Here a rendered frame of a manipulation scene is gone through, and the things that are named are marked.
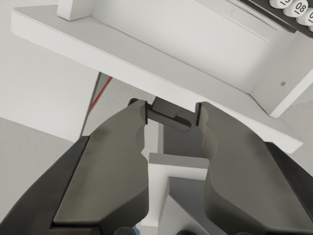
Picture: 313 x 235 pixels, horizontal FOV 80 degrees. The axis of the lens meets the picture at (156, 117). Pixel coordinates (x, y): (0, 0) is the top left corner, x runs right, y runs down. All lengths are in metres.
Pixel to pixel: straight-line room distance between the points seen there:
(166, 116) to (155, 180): 0.33
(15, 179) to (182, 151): 1.80
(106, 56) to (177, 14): 0.11
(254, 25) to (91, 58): 0.18
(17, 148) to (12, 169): 0.28
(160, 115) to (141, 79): 0.05
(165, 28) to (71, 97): 0.23
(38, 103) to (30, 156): 1.44
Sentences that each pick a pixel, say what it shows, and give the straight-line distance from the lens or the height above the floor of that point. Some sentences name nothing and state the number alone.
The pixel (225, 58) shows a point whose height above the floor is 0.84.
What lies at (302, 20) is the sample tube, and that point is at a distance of 0.21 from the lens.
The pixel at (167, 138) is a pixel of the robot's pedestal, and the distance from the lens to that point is 0.61.
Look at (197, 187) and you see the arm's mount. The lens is 0.50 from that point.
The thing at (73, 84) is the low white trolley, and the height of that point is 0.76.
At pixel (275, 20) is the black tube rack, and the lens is 0.24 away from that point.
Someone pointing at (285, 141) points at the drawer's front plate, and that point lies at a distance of 0.23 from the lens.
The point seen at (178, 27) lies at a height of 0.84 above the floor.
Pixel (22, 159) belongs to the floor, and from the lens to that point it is 1.92.
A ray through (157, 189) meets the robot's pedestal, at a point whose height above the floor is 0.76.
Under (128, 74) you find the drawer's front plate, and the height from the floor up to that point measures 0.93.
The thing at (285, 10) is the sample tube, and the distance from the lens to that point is 0.20.
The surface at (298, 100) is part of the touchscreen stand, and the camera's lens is 1.44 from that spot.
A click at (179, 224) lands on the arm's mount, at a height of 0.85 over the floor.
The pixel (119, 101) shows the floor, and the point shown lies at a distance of 1.25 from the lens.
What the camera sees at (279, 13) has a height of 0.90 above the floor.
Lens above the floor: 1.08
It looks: 58 degrees down
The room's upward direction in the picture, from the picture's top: 177 degrees counter-clockwise
